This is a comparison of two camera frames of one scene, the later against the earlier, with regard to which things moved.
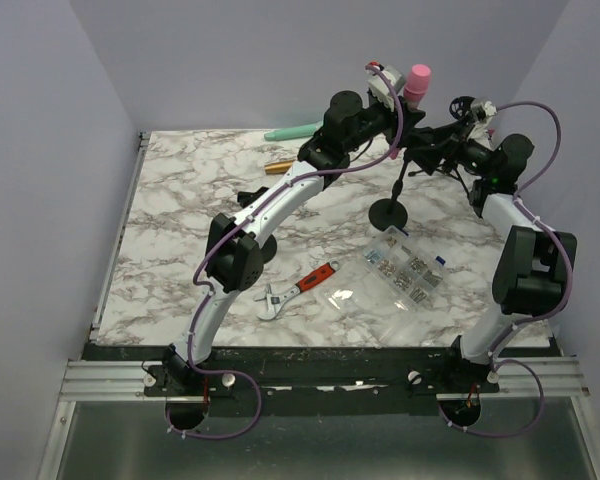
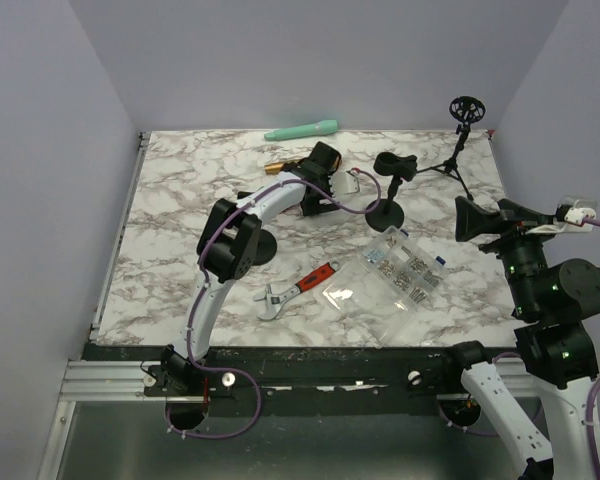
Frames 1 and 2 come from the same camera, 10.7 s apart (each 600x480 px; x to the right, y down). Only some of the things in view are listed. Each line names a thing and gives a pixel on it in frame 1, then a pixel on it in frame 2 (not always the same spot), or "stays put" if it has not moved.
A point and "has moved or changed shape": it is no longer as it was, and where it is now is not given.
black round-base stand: [390, 214] has moved or changed shape
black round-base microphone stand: [270, 246] stays put
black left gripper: [390, 119] → [312, 206]
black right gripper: [443, 145] → [472, 219]
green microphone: [293, 132] stays put
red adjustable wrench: [274, 299] stays put
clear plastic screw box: [383, 284] stays put
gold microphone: [278, 168] stays put
